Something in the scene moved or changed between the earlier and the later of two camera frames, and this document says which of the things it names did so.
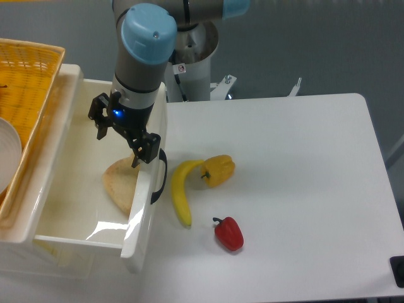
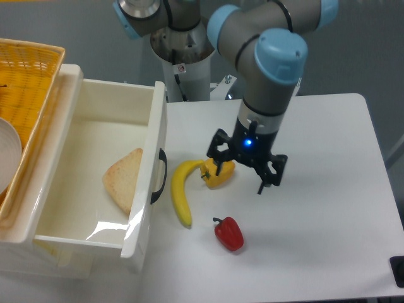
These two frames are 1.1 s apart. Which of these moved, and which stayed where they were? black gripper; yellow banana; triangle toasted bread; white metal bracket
Moved: black gripper
Stayed: triangle toasted bread; yellow banana; white metal bracket
